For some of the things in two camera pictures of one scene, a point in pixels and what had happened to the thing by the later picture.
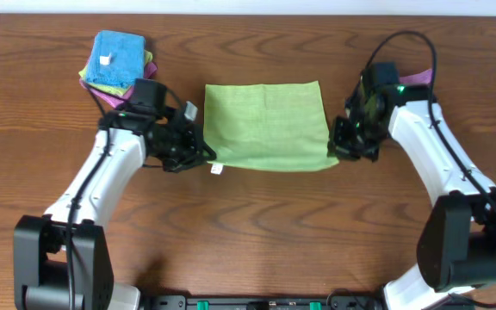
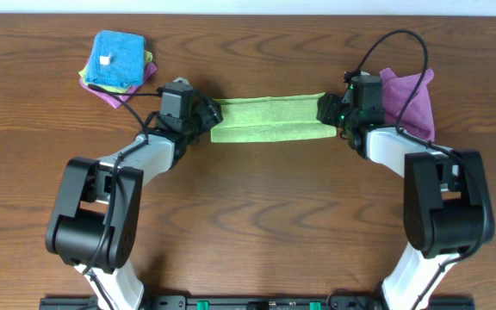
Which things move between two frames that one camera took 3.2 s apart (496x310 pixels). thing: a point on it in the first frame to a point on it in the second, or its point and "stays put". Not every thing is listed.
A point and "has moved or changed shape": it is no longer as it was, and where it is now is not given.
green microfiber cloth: [275, 127] has moved or changed shape
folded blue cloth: [116, 58] stays put
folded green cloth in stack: [118, 90] stays put
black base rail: [263, 302] stays put
